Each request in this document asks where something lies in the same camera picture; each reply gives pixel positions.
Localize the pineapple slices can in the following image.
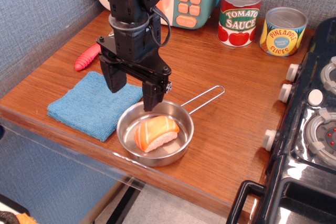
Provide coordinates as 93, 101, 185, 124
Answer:
259, 7, 308, 57

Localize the black toy stove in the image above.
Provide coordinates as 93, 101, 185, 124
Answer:
227, 18, 335, 223

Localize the orange plush object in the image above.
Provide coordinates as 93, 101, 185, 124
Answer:
0, 211, 37, 224

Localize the tomato sauce can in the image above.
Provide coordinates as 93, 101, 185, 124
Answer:
217, 0, 262, 47

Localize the toy salmon sushi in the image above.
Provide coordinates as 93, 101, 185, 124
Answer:
134, 116, 180, 153

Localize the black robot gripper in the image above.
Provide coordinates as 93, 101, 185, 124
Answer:
97, 12, 172, 112

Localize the small steel frying pan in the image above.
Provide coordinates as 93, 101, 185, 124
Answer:
116, 85, 226, 167

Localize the pink handled toy utensil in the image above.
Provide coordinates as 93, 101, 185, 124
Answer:
74, 44, 101, 71

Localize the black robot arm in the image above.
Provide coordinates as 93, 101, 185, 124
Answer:
97, 0, 172, 111

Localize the blue cloth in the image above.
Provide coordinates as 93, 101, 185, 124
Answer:
47, 71, 142, 142

